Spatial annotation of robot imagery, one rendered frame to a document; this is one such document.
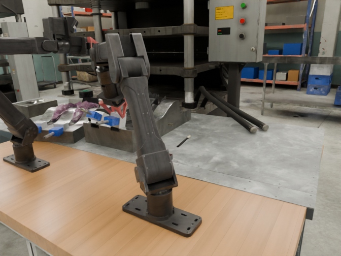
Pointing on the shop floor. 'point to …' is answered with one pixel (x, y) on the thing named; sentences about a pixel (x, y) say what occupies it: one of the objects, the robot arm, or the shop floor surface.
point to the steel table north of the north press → (79, 80)
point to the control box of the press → (235, 38)
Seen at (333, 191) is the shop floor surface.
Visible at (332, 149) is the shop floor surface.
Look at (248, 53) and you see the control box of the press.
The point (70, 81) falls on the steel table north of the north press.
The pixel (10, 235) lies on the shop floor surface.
